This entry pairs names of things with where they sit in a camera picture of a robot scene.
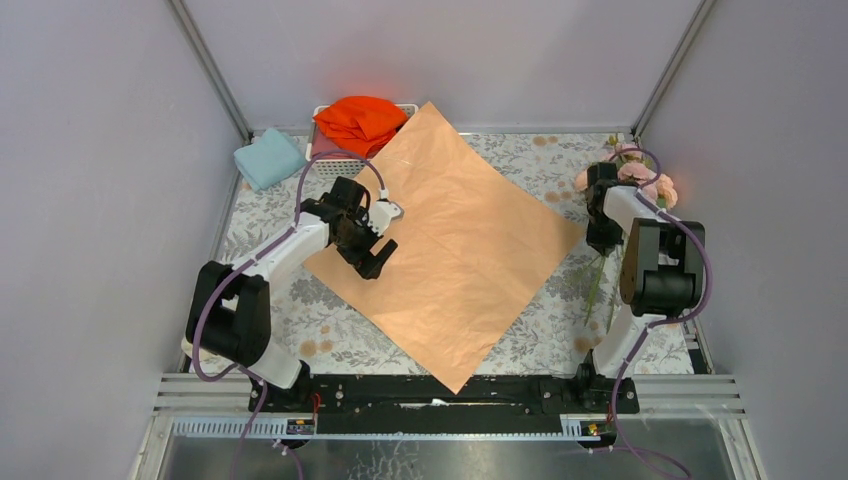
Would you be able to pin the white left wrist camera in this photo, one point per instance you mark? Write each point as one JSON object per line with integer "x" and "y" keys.
{"x": 381, "y": 214}

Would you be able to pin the light blue folded towel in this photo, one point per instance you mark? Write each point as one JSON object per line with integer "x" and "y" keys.
{"x": 273, "y": 157}

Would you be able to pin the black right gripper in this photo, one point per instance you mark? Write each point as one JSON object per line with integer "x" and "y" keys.
{"x": 602, "y": 237}

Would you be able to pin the green and orange wrapping paper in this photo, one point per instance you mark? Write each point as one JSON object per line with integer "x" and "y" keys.
{"x": 473, "y": 250}

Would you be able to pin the orange cloth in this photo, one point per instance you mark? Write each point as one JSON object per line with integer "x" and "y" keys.
{"x": 360, "y": 124}

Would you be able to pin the floral patterned table mat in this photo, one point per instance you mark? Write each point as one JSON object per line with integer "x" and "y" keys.
{"x": 569, "y": 315}

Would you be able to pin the pink fake flower stem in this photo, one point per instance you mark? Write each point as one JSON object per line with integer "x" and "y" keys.
{"x": 666, "y": 191}
{"x": 621, "y": 151}
{"x": 581, "y": 181}
{"x": 634, "y": 172}

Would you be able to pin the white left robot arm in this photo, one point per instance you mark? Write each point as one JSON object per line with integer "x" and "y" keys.
{"x": 230, "y": 314}

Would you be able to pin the pink cloth in basket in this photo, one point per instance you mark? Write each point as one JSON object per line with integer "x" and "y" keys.
{"x": 320, "y": 144}

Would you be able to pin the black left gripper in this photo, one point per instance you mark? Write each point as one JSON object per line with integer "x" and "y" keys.
{"x": 361, "y": 249}

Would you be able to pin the cream ribbon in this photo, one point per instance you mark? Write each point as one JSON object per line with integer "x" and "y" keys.
{"x": 188, "y": 349}

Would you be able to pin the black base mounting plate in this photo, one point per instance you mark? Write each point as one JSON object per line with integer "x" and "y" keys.
{"x": 418, "y": 404}

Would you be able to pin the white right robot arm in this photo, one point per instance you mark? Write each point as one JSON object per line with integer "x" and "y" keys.
{"x": 683, "y": 253}

